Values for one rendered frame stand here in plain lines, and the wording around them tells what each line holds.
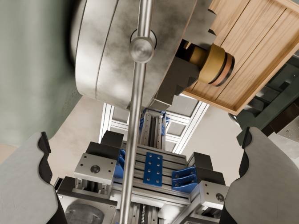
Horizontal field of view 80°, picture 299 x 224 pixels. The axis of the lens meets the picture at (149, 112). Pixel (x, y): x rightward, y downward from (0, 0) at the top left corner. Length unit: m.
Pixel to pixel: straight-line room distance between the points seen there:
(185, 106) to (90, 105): 0.98
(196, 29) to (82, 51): 0.22
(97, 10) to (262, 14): 0.49
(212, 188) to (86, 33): 0.73
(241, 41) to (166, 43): 0.42
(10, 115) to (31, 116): 0.03
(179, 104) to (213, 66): 1.16
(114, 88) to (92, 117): 1.77
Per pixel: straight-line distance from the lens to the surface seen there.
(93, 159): 0.74
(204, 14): 0.38
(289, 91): 0.79
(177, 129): 1.71
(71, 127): 2.27
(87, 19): 0.26
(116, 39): 0.25
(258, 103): 0.82
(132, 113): 0.19
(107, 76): 0.27
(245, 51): 0.66
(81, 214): 0.79
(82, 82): 0.30
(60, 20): 0.30
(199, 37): 0.39
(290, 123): 0.70
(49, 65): 0.32
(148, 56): 0.16
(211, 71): 0.39
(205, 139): 2.14
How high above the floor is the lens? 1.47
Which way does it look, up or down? 53 degrees down
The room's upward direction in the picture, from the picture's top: 172 degrees counter-clockwise
